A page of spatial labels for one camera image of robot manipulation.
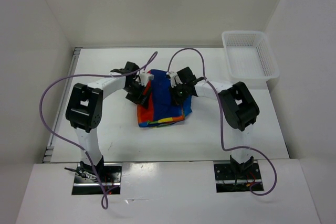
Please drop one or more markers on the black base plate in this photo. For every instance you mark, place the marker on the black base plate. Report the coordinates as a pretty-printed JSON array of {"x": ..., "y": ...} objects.
[
  {"x": 87, "y": 184},
  {"x": 228, "y": 182}
]

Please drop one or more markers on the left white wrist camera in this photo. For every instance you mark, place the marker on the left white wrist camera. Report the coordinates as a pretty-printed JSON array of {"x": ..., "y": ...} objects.
[{"x": 145, "y": 78}]

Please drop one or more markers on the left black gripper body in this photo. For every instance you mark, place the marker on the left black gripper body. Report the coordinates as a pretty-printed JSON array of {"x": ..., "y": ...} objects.
[{"x": 134, "y": 91}]

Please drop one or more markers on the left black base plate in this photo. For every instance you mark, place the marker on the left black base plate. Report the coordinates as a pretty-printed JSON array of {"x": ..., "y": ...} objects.
[{"x": 87, "y": 184}]

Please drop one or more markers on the aluminium table edge rail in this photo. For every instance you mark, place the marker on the aluminium table edge rail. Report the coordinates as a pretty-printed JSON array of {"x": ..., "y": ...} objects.
[{"x": 50, "y": 146}]

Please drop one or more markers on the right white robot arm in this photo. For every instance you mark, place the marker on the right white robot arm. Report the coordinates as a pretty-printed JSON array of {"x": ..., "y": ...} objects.
[{"x": 237, "y": 105}]

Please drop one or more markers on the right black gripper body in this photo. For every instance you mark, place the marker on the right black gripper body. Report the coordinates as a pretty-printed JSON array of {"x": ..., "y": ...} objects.
[{"x": 179, "y": 93}]

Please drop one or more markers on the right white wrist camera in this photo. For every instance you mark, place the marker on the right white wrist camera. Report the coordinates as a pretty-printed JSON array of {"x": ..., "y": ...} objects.
[{"x": 174, "y": 78}]

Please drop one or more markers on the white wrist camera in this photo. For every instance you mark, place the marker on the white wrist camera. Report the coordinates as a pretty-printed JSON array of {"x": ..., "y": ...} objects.
[
  {"x": 145, "y": 78},
  {"x": 174, "y": 78}
]

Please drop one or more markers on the rainbow striped shorts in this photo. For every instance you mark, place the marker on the rainbow striped shorts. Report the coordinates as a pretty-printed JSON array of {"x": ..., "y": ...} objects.
[{"x": 161, "y": 111}]

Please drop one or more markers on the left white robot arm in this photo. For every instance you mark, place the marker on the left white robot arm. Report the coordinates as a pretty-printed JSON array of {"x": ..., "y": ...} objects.
[{"x": 84, "y": 110}]

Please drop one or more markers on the white plastic basket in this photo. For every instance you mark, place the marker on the white plastic basket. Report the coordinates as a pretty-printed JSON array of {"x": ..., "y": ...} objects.
[{"x": 249, "y": 55}]

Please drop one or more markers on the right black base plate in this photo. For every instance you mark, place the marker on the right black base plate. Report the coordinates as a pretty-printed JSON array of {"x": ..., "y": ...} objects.
[{"x": 228, "y": 182}]

